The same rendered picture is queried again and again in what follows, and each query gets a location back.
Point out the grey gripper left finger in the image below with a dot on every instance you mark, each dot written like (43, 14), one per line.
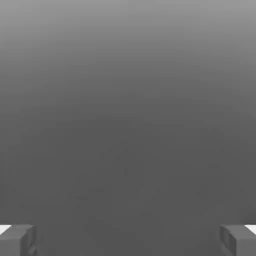
(16, 240)

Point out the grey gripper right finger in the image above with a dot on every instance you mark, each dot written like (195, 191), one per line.
(240, 240)

